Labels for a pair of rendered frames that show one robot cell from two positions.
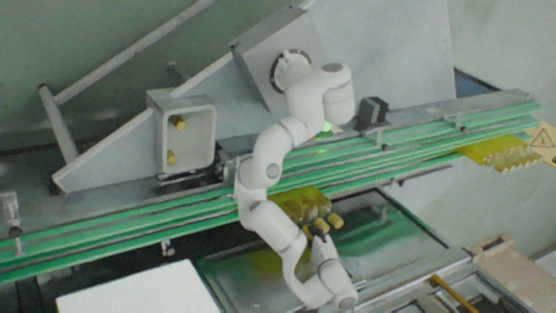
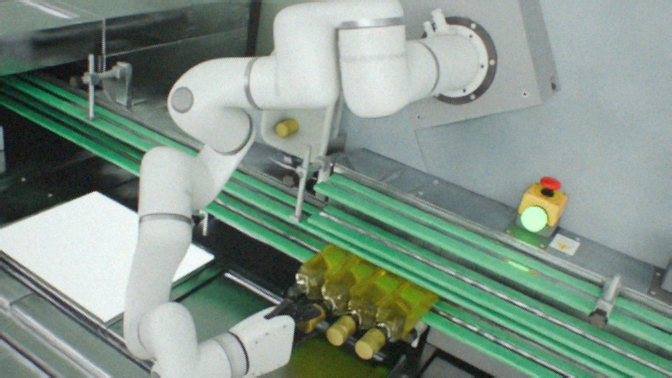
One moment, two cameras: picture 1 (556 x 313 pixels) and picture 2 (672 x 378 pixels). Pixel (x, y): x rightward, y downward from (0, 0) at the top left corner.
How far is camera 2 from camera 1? 126 cm
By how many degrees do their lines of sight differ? 55
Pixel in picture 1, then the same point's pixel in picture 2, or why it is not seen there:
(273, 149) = (204, 72)
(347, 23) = (659, 36)
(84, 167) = not seen: hidden behind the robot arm
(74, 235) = (136, 136)
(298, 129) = (263, 72)
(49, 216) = (149, 114)
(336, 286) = (143, 329)
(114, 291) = (125, 220)
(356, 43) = not seen: outside the picture
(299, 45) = (477, 15)
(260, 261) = not seen: hidden behind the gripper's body
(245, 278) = (214, 315)
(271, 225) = (143, 175)
